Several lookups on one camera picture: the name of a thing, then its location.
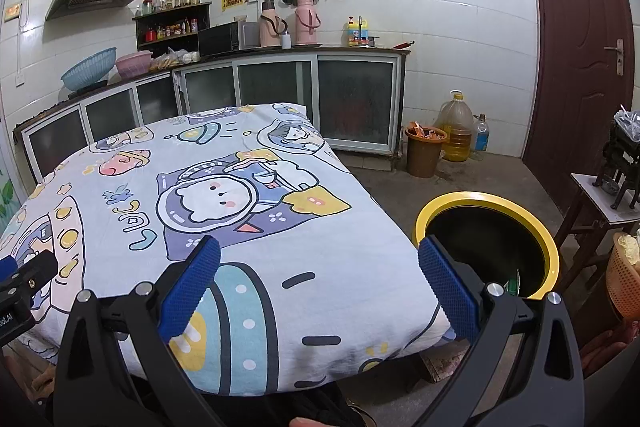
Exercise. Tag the yellow rimmed black trash bin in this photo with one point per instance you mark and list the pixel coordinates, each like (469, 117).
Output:
(480, 237)

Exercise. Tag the small white bottle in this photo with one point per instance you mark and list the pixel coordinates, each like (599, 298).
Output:
(286, 41)

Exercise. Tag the yellow detergent bottle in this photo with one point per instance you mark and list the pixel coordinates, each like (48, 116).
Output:
(357, 34)

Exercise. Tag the reddish sweet potatoes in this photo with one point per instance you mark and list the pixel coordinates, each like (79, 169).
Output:
(605, 342)

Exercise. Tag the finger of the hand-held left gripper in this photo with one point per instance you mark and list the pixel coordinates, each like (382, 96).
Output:
(7, 269)
(37, 269)

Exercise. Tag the brown wooden door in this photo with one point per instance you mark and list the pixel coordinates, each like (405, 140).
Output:
(570, 57)

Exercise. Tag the blue plastic basket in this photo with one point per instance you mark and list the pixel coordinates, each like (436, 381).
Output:
(90, 69)

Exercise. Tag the clear water bottle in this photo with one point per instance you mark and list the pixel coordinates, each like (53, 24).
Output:
(481, 137)

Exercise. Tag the light pink thermos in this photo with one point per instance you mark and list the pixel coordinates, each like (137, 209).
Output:
(270, 27)

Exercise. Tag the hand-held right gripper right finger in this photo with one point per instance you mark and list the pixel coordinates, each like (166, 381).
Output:
(447, 292)

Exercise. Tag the row of glass bottles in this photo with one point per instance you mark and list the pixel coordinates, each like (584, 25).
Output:
(172, 2)

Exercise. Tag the dark pink thermos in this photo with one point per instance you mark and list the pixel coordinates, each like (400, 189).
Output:
(306, 22)

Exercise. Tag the black cast iron machine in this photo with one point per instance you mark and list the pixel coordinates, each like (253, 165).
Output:
(622, 162)

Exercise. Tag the black microwave oven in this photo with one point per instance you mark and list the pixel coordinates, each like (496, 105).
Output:
(220, 39)

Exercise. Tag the pink plastic basin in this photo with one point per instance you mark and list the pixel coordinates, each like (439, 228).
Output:
(134, 63)

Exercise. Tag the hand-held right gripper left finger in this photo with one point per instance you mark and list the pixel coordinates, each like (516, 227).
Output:
(192, 287)

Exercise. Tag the cooking oil jug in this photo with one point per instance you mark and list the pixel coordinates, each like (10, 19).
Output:
(455, 132)

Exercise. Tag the orange wall panel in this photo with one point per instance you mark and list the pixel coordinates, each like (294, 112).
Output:
(12, 12)

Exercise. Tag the row of condiment jars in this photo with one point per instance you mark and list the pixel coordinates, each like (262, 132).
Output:
(172, 29)

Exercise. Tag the orange plastic basket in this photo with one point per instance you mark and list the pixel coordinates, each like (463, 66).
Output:
(625, 287)

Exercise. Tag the brown plastic bucket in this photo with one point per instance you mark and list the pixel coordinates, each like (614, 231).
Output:
(425, 154)

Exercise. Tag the dark wooden spice rack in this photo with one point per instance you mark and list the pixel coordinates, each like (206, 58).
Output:
(140, 29)

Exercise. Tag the person's dark clothing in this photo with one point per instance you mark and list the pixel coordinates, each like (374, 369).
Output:
(300, 407)

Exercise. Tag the wooden stool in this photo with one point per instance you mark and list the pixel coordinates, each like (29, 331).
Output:
(595, 202)

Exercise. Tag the clear bag of food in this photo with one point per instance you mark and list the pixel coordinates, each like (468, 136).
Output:
(172, 59)

